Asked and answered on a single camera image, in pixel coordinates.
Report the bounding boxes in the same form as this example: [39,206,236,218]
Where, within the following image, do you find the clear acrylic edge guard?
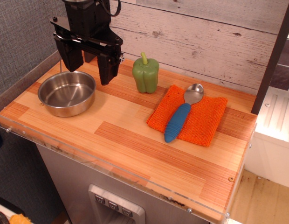
[0,108,256,224]

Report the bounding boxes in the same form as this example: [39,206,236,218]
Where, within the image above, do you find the stainless steel pot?
[38,71,96,117]

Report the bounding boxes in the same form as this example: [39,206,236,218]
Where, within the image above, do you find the dark left upright post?
[84,51,97,63]

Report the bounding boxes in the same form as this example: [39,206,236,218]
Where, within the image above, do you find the grey toy kitchen cabinet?
[37,145,207,224]

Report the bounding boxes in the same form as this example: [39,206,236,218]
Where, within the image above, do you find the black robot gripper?
[50,0,123,85]

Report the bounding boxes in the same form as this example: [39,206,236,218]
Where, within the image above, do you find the orange yellow object bottom left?
[9,214,32,224]

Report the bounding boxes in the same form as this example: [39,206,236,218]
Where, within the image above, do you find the dark right upright post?
[251,4,289,115]

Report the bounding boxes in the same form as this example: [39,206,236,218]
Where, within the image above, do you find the silver dispenser button panel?
[88,184,146,224]

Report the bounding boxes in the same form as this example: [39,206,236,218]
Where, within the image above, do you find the blue handled metal spoon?
[164,84,204,143]

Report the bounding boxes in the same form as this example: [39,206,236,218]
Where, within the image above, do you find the green toy bell pepper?
[132,52,159,94]

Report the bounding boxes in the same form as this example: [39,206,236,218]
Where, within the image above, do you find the white toy sink unit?
[245,87,289,187]

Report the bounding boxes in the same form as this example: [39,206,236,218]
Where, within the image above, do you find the orange knitted cloth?
[146,85,228,147]

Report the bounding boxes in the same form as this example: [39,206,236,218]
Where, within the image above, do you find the dark upright post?
[251,4,289,115]
[84,51,97,63]

